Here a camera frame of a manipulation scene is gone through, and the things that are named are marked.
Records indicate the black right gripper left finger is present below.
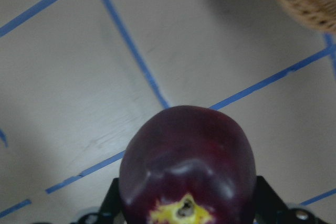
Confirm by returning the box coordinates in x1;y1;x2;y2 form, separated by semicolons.
76;178;123;224

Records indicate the dark purple apple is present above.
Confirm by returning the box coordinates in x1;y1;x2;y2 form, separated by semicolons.
119;106;257;223

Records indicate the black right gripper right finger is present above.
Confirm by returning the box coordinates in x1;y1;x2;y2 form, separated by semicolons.
255;176;323;224

